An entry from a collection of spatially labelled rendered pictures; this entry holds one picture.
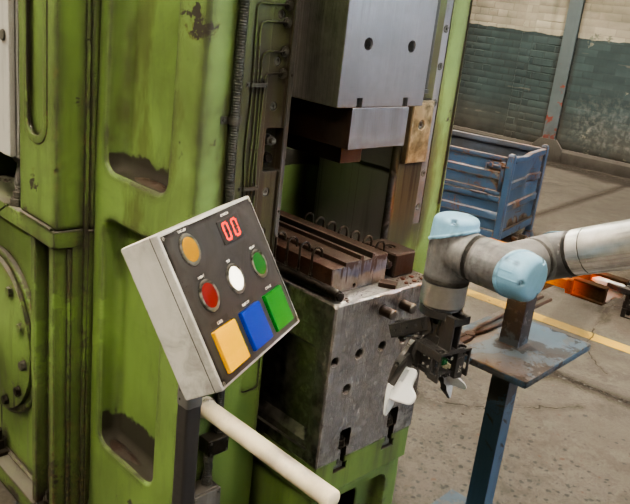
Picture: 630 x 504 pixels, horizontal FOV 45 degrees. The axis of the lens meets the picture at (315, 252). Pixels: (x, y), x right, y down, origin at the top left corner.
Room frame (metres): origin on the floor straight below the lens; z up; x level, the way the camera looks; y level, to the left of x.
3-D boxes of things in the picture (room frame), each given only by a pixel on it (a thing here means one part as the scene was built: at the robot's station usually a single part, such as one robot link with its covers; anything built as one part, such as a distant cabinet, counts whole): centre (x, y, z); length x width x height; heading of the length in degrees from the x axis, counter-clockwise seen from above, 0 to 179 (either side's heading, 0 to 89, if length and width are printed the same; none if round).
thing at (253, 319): (1.30, 0.10, 1.01); 0.07 x 0.05 x 0.07; 161
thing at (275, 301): (1.39, 0.06, 1.01); 0.07 x 0.05 x 0.07; 161
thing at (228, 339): (1.20, 0.13, 1.01); 0.07 x 0.05 x 0.07; 161
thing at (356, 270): (1.94, 0.03, 0.96); 0.42 x 0.20 x 0.09; 46
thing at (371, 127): (1.94, 0.03, 1.32); 0.42 x 0.20 x 0.10; 46
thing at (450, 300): (1.18, -0.22, 1.15); 0.08 x 0.08 x 0.05
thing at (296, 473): (1.49, 0.06, 0.62); 0.44 x 0.05 x 0.05; 46
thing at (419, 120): (2.11, -0.24, 1.27); 0.09 x 0.02 x 0.17; 136
